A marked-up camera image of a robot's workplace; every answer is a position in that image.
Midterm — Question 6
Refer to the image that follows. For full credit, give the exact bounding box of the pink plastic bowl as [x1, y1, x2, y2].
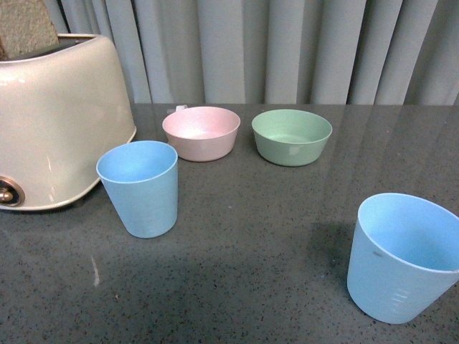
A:
[162, 106, 241, 162]

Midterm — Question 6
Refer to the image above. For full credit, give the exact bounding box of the blue plastic cup left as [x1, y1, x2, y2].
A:
[96, 140, 178, 239]

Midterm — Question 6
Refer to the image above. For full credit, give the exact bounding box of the blue plastic cup right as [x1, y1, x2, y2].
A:
[347, 193, 458, 324]

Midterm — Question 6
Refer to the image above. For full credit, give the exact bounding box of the brown bread slice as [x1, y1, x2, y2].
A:
[1, 0, 59, 61]

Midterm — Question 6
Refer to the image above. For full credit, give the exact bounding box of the green plastic bowl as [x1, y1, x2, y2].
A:
[252, 109, 333, 167]

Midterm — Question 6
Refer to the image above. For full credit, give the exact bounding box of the cream two-slot toaster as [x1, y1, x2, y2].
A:
[1, 34, 136, 211]

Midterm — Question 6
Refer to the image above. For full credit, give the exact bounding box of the blue plastic cup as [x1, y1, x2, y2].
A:
[347, 193, 458, 324]
[96, 140, 178, 239]

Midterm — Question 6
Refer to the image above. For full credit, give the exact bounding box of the grey pleated curtain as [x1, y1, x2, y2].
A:
[46, 0, 458, 105]

